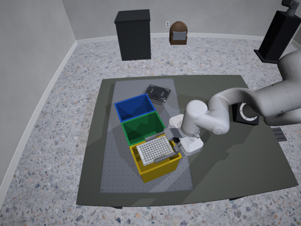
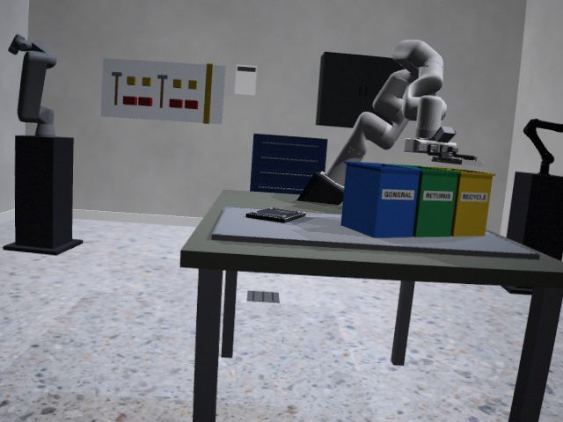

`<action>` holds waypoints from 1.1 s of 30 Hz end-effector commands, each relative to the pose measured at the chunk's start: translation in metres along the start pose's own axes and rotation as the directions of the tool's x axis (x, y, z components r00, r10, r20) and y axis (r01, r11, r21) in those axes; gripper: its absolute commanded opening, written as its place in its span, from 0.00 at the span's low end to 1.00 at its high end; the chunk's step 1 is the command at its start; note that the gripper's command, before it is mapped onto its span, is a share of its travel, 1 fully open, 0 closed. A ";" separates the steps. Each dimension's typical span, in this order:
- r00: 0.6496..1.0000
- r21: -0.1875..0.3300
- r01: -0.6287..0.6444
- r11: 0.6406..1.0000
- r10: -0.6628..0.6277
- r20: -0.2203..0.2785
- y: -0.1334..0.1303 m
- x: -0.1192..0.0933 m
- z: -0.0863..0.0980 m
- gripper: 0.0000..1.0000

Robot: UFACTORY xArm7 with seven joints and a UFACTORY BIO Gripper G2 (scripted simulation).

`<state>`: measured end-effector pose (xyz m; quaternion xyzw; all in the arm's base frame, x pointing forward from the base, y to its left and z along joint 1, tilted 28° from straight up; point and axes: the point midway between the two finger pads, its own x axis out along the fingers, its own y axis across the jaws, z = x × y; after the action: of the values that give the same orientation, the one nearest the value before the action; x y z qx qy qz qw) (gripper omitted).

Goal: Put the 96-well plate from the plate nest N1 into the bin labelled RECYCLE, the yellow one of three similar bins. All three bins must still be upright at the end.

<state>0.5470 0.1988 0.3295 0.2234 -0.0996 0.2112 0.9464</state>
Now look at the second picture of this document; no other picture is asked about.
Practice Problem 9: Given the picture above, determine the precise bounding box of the blue bin with label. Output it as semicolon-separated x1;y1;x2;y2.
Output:
341;161;423;238

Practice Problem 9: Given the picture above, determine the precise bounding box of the yellow open bin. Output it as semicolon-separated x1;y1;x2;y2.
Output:
430;167;495;236

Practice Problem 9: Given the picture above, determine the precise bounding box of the green bin with label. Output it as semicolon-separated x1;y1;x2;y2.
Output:
403;165;461;237

